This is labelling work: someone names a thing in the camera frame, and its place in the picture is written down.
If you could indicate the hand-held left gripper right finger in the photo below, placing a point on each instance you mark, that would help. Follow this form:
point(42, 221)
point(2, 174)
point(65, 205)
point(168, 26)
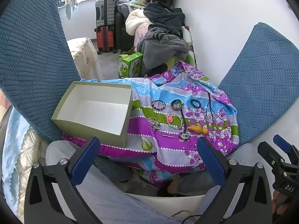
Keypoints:
point(210, 158)

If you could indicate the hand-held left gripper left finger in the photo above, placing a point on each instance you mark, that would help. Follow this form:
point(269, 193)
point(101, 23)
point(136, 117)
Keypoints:
point(85, 156)

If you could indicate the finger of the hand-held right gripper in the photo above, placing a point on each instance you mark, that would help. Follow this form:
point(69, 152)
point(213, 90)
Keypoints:
point(283, 142)
point(268, 152)

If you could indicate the silver bangle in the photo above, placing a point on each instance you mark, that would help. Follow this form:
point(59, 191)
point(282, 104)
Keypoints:
point(181, 121)

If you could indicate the pale green cardboard box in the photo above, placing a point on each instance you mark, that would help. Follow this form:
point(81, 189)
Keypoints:
point(93, 107)

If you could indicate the person's right hand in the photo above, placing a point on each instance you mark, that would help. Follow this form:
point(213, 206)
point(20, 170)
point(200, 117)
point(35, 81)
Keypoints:
point(277, 200)

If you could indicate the white plastic seat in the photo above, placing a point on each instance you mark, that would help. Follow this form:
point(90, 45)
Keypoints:
point(58, 149)

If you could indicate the small purple pin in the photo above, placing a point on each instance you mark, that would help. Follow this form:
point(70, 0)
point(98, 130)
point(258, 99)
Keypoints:
point(166, 135)

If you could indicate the person's left leg in jeans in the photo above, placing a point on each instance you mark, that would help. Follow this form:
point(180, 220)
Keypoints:
point(116, 200)

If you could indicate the beige quilted blanket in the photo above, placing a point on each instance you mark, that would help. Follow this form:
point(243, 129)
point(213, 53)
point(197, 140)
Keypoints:
point(28, 156)

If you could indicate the blue textured chair cover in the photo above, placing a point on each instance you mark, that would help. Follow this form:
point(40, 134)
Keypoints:
point(32, 58)
point(264, 84)

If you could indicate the black gold bangle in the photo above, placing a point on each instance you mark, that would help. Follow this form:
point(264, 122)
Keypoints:
point(173, 102)

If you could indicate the light blue cloth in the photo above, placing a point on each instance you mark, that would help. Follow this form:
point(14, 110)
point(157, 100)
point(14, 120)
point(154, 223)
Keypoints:
point(16, 130)

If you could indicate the floral purple blue cloth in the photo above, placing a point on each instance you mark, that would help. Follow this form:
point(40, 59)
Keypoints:
point(163, 91)

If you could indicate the green printed carton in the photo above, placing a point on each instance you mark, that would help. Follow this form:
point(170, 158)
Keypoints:
point(129, 64)

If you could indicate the green cloth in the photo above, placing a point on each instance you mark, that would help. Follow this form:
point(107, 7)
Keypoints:
point(172, 61)

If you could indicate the cream lace covered table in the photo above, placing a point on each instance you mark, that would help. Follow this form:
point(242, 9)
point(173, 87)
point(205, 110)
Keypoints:
point(83, 51)

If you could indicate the green white printed board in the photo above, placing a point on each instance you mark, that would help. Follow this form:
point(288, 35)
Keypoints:
point(190, 51)

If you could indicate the red suitcase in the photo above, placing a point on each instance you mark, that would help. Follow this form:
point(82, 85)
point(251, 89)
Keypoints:
point(106, 38)

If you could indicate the grey fleece garment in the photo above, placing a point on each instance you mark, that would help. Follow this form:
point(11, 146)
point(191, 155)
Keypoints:
point(163, 46)

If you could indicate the black suitcase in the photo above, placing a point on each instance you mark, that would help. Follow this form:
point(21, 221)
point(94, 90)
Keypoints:
point(122, 32)

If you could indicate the pink garment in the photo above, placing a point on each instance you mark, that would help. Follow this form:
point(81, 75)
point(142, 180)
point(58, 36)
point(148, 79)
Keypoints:
point(140, 36)

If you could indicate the cream white jacket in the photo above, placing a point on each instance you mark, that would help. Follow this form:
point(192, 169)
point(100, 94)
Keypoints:
point(136, 19)

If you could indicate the grey suitcase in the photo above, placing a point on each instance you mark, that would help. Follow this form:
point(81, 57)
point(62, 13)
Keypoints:
point(105, 11)

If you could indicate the dark navy garment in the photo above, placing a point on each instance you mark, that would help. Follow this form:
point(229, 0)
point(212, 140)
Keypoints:
point(163, 16)

